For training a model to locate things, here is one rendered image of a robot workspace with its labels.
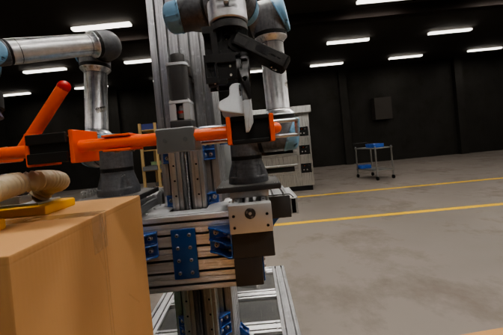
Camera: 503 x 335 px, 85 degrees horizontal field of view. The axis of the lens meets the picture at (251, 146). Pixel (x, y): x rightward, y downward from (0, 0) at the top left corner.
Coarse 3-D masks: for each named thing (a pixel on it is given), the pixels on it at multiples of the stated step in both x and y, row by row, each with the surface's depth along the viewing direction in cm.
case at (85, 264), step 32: (32, 224) 48; (64, 224) 45; (96, 224) 50; (128, 224) 63; (0, 256) 32; (32, 256) 35; (64, 256) 41; (96, 256) 49; (128, 256) 62; (0, 288) 32; (32, 288) 35; (64, 288) 40; (96, 288) 48; (128, 288) 60; (0, 320) 32; (32, 320) 34; (64, 320) 40; (96, 320) 47; (128, 320) 59
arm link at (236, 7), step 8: (216, 0) 49; (224, 0) 48; (232, 0) 49; (240, 0) 50; (208, 8) 51; (216, 8) 49; (224, 8) 49; (232, 8) 49; (240, 8) 50; (208, 16) 52; (216, 16) 50; (224, 16) 49; (232, 16) 50; (240, 16) 50
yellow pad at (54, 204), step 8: (32, 200) 62; (48, 200) 60; (56, 200) 62; (64, 200) 62; (72, 200) 65; (0, 208) 57; (8, 208) 57; (16, 208) 56; (24, 208) 56; (32, 208) 56; (40, 208) 56; (48, 208) 57; (56, 208) 59; (0, 216) 56; (8, 216) 56; (16, 216) 56; (24, 216) 56
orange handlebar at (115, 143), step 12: (132, 132) 52; (204, 132) 49; (216, 132) 49; (276, 132) 51; (84, 144) 49; (96, 144) 49; (108, 144) 49; (120, 144) 49; (132, 144) 49; (144, 144) 49; (0, 156) 48; (12, 156) 49; (24, 156) 49
